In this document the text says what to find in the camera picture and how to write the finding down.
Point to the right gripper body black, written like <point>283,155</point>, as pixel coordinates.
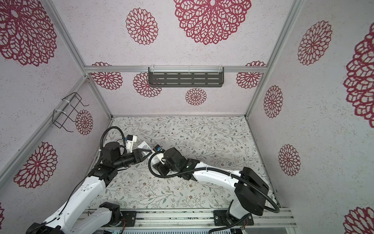
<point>164,168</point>

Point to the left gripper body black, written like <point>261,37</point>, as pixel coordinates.
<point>136,151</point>

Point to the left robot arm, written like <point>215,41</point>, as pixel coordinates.
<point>64,220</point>

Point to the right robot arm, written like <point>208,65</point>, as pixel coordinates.
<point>248,190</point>

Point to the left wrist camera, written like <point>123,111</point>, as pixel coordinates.
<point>129,141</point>

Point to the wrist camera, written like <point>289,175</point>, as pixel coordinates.
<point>158,154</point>
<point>129,141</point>

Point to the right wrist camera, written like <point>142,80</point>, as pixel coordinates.
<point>158,154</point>

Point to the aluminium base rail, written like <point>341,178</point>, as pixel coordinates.
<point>203,219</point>

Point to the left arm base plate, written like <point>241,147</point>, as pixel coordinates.
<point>127,219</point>

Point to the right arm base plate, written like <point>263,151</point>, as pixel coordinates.
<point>224,218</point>

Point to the grey wall shelf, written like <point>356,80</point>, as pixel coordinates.
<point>186,78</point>

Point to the black wire wall rack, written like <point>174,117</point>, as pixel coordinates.
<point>63,114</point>

